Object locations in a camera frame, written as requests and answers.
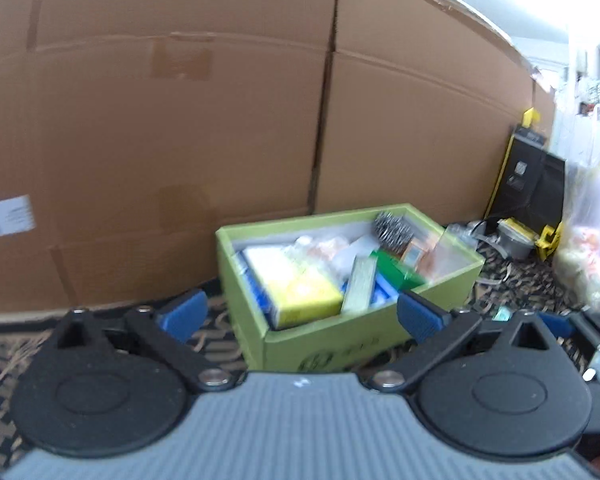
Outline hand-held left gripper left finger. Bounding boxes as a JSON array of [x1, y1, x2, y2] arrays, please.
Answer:
[[49, 289, 232, 393]]

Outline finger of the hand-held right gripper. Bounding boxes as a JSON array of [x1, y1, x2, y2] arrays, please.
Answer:
[[537, 311, 588, 341]]

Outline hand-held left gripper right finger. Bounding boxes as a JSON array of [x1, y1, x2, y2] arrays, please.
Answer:
[[371, 290, 556, 393]]

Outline blue packet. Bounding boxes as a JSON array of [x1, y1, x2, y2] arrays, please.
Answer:
[[342, 275, 403, 308]]

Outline beige orange small box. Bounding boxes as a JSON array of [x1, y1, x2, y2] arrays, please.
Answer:
[[399, 237, 443, 268]]

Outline olive and teal small box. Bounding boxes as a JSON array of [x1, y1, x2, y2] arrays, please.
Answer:
[[341, 255, 379, 316]]

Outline light green shoe box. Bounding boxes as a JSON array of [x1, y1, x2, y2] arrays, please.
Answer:
[[216, 203, 486, 373]]

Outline blue and white medicine box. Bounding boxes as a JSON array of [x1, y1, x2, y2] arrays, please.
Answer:
[[235, 252, 281, 328]]

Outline steel wool scrubber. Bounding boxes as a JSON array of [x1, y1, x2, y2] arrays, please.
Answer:
[[373, 211, 415, 251]]

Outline yellow medicine box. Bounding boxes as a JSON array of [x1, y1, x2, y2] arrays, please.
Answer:
[[242, 245, 345, 330]]

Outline clear plastic bag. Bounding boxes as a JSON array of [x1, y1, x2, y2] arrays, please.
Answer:
[[552, 105, 600, 316]]

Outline grey and yellow device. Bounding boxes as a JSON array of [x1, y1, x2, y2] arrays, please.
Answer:
[[495, 217, 563, 261]]

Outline black box with yellow edge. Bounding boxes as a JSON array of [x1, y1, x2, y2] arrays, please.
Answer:
[[485, 107, 566, 226]]

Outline large brown cardboard panel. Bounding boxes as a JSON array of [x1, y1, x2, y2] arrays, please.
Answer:
[[0, 0, 341, 316], [307, 0, 558, 226]]

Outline white paper label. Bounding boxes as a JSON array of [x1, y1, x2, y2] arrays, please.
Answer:
[[0, 195, 33, 240]]

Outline white cable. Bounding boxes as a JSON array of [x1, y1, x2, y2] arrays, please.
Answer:
[[472, 220, 518, 288]]

